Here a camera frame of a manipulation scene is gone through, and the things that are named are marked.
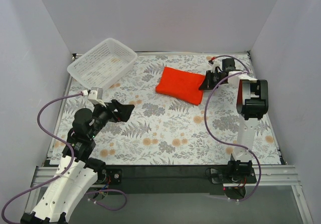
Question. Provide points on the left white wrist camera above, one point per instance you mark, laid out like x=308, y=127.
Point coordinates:
x=94, y=95

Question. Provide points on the aluminium frame rail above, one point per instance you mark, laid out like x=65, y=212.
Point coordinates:
x=268, y=175

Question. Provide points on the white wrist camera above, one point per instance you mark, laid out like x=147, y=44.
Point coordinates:
x=94, y=95
x=214, y=63

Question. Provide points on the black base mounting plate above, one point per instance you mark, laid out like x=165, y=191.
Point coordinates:
x=163, y=179

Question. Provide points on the orange t-shirt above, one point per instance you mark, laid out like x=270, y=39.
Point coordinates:
x=181, y=85

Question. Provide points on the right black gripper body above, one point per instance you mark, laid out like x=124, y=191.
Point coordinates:
x=212, y=77

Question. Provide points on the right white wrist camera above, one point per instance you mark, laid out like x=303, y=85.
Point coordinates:
x=214, y=63

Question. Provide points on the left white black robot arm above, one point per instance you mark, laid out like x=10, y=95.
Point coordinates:
x=77, y=170

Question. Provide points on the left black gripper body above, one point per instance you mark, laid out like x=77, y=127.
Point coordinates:
x=116, y=111

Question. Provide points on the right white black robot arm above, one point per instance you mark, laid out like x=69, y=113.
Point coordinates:
x=251, y=106

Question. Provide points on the white plastic basket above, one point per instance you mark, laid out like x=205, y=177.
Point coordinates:
x=103, y=65

